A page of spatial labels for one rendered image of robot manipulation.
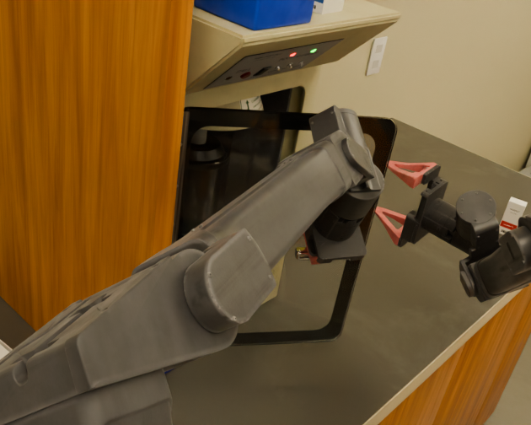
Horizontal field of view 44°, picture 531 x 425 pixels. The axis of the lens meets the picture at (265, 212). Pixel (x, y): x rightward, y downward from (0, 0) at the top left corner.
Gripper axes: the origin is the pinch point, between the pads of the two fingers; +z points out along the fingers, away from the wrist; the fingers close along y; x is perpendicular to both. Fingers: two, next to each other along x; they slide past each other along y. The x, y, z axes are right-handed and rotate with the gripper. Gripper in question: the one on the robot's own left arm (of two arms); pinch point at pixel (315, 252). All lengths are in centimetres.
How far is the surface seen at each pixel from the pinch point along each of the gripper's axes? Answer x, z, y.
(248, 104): -6.4, -4.4, -22.8
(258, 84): -5.9, -9.3, -22.5
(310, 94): 4.9, -2.0, -26.4
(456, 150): 81, 70, -61
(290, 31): -7.0, -26.8, -15.5
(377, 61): 58, 60, -88
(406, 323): 26.7, 30.6, 2.5
